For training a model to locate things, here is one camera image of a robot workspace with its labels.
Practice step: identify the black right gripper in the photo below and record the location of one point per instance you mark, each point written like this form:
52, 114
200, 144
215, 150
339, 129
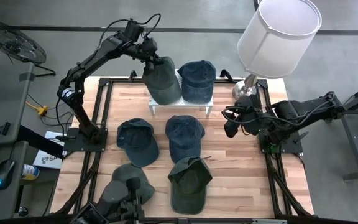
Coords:
249, 119

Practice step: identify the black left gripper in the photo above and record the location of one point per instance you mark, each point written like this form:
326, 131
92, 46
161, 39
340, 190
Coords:
151, 57

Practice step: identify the dark green baseball cap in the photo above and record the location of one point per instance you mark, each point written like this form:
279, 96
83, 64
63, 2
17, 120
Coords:
163, 87
120, 174

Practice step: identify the blue cap with white tag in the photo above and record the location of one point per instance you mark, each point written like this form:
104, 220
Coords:
197, 82

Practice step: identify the blue denim baseball cap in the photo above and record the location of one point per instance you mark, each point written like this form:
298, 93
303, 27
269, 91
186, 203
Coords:
183, 137

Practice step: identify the dark teal baseball cap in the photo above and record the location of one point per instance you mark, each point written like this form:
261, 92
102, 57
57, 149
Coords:
138, 146

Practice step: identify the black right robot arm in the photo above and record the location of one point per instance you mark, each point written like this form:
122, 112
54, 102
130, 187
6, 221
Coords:
306, 109

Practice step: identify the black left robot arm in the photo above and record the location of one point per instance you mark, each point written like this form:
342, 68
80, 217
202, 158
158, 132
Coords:
85, 65

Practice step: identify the black box under table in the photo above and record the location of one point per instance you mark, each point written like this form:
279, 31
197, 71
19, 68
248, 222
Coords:
132, 75

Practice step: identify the black table clamp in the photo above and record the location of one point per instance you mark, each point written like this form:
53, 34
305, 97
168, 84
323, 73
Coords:
226, 75

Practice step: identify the white perforated metal shelf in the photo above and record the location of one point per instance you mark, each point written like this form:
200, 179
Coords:
152, 109

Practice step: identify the white shade silver lamp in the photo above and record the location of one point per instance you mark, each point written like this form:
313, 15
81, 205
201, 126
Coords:
275, 37

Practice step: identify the dark grey metal cart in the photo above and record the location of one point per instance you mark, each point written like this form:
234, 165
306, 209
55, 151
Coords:
353, 130

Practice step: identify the yellow power plug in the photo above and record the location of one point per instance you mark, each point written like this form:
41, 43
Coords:
43, 110

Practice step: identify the black desk beam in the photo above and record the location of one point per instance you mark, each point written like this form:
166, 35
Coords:
39, 141

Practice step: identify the black floor fan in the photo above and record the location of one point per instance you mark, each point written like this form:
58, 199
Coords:
14, 43

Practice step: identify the white printed cardboard box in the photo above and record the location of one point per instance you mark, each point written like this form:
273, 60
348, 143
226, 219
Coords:
47, 160

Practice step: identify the white and yellow can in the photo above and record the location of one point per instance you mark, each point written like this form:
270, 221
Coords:
30, 172

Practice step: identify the small black stand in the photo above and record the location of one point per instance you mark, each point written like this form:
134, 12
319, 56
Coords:
2, 129

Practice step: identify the black computer mouse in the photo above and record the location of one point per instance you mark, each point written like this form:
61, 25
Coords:
4, 174

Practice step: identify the black round knob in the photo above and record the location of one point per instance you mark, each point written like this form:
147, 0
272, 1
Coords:
23, 211

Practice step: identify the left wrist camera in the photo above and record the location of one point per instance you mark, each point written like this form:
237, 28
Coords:
149, 45

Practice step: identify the black aluminium table frame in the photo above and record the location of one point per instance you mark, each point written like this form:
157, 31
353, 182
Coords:
273, 180

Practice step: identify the silver metal bracket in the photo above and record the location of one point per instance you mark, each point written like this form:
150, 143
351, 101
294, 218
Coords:
269, 221

